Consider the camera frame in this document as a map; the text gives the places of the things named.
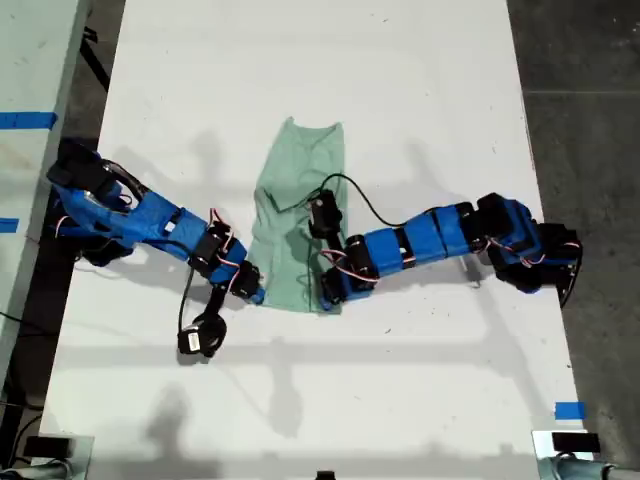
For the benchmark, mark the long blue tape strip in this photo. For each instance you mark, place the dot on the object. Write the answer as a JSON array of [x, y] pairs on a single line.
[[27, 120]]

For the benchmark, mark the pale green T-shirt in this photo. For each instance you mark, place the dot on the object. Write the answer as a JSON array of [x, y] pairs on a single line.
[[295, 165]]

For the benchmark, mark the small blue tape patch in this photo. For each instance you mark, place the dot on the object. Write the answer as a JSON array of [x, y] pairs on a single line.
[[570, 410]]

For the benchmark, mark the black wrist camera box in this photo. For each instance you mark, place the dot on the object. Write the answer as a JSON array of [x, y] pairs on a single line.
[[200, 340], [326, 212]]

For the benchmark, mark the short black camera stalk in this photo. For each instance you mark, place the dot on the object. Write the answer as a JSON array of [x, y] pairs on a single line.
[[212, 302], [336, 244]]

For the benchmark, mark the black metal stand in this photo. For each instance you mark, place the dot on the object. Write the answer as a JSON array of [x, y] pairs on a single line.
[[96, 59]]

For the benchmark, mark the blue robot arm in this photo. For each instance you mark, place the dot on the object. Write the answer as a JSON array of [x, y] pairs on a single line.
[[425, 237], [150, 220]]

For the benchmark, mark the small black box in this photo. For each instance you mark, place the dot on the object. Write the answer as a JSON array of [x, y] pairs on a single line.
[[47, 446], [575, 442], [325, 476]]

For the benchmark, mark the shiny metal clamp plate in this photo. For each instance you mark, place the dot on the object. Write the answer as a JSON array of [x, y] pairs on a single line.
[[82, 450], [542, 445]]

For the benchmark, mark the pale side table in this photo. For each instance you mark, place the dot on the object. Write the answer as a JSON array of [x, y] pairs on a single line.
[[30, 60]]

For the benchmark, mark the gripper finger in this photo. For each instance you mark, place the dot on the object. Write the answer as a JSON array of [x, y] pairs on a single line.
[[261, 297], [253, 298], [337, 306], [326, 305]]

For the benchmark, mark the grey metal pipe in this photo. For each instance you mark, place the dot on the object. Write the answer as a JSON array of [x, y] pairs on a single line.
[[580, 470], [50, 471]]

